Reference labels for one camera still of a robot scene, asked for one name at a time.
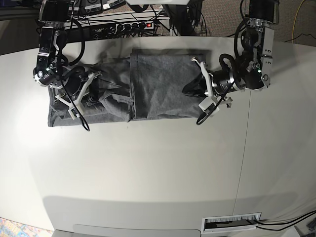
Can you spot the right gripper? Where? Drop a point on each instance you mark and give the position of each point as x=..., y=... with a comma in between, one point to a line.
x=75, y=89

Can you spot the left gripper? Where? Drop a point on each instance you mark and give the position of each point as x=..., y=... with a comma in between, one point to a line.
x=215, y=84

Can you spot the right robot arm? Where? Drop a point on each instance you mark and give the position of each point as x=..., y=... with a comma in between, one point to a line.
x=51, y=62

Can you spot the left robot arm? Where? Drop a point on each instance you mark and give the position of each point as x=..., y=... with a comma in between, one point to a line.
x=249, y=68

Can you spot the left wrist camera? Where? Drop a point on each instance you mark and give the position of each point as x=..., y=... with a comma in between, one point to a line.
x=207, y=104

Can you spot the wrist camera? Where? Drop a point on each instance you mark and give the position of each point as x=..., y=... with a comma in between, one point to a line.
x=73, y=113
x=207, y=104

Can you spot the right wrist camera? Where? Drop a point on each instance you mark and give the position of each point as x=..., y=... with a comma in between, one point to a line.
x=73, y=113

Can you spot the grey T-shirt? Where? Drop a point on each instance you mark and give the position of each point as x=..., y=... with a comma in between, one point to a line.
x=142, y=86

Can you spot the black power strip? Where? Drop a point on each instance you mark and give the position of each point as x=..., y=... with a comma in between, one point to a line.
x=121, y=30

